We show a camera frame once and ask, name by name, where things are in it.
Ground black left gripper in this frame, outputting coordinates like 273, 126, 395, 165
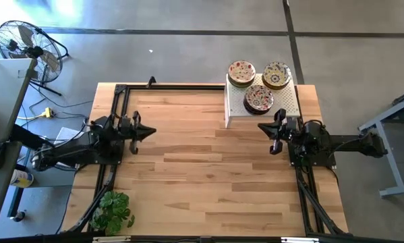
120, 111, 157, 155

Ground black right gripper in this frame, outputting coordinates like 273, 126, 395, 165
258, 108, 297, 155

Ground white perforated metal shelf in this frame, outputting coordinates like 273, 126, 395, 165
224, 72, 301, 130

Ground white paper sheets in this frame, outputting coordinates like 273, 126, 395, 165
53, 126, 88, 169

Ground green potted plant white pot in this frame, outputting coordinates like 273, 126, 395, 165
89, 190, 136, 236

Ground black desk support beam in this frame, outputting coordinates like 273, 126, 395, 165
9, 124, 54, 153

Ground grey metal stand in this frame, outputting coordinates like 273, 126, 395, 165
357, 86, 404, 199

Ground white and yellow can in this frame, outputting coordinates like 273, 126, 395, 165
9, 168, 34, 189

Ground black floor fan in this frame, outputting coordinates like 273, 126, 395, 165
0, 20, 69, 97

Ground grey side desk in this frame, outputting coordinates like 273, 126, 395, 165
0, 57, 37, 226

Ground dark blue desk leg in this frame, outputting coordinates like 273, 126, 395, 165
7, 185, 26, 219

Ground black caster wheel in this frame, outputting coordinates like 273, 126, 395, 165
11, 209, 27, 223

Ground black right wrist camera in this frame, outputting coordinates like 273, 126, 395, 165
282, 118, 296, 138

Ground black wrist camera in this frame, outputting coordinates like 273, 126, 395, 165
119, 117, 134, 136
282, 118, 296, 138

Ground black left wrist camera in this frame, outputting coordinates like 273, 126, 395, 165
119, 117, 134, 136

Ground black aluminium table frame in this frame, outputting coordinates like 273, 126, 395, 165
61, 82, 350, 243

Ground yellow extension cord plug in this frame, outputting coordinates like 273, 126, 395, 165
18, 107, 54, 122

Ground silver metal bracket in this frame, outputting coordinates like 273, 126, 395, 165
92, 236, 132, 242
281, 237, 320, 243

